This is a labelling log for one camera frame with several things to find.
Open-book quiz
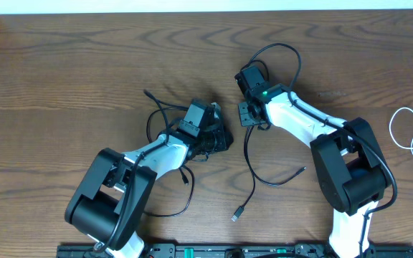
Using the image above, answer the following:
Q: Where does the black right camera cable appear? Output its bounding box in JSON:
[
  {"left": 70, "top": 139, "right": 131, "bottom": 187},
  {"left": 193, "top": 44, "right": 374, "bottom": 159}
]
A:
[{"left": 240, "top": 42, "right": 399, "bottom": 258}]

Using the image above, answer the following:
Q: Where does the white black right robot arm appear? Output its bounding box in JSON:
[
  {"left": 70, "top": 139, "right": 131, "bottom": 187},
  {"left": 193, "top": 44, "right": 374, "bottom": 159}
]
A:
[{"left": 239, "top": 82, "right": 396, "bottom": 257}]

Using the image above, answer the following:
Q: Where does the black left camera cable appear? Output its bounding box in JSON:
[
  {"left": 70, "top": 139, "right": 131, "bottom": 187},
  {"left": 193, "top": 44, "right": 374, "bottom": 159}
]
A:
[{"left": 92, "top": 89, "right": 189, "bottom": 254}]

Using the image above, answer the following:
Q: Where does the black camera cable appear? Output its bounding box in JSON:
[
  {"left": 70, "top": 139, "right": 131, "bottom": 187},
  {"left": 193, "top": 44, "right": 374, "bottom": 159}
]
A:
[
  {"left": 240, "top": 42, "right": 399, "bottom": 258},
  {"left": 92, "top": 89, "right": 189, "bottom": 254}
]

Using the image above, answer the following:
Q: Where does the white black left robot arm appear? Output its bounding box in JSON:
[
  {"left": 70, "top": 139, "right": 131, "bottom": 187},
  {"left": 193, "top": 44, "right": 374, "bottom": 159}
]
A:
[{"left": 65, "top": 125, "right": 233, "bottom": 257}]

